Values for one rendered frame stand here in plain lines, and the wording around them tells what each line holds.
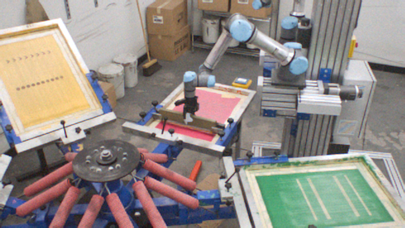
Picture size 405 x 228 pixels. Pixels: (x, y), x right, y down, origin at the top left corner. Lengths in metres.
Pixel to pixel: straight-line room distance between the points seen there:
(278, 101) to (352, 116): 0.58
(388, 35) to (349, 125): 3.11
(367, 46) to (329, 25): 3.35
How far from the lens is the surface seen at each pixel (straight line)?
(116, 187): 1.84
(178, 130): 2.53
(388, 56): 6.00
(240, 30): 2.19
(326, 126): 2.97
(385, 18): 5.82
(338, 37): 2.66
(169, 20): 5.58
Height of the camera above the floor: 2.39
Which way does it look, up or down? 32 degrees down
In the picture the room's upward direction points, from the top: straight up
